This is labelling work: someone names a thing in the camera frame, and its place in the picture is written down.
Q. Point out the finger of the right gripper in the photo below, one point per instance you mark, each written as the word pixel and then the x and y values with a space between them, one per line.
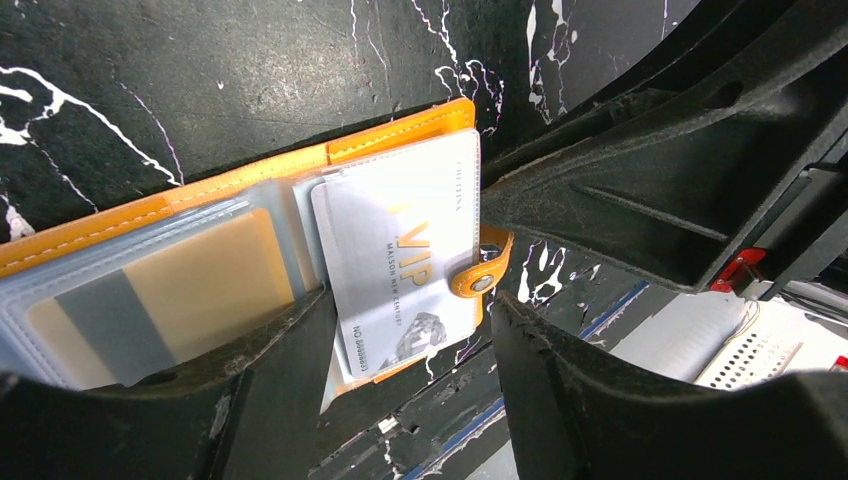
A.
pixel 709 37
pixel 673 194

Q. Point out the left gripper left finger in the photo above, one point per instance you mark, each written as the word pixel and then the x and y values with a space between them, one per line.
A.
pixel 246 410

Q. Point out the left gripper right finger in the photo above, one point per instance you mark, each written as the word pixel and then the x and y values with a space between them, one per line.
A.
pixel 577 412

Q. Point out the silver VIP card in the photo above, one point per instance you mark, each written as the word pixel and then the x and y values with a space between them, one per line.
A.
pixel 395 228

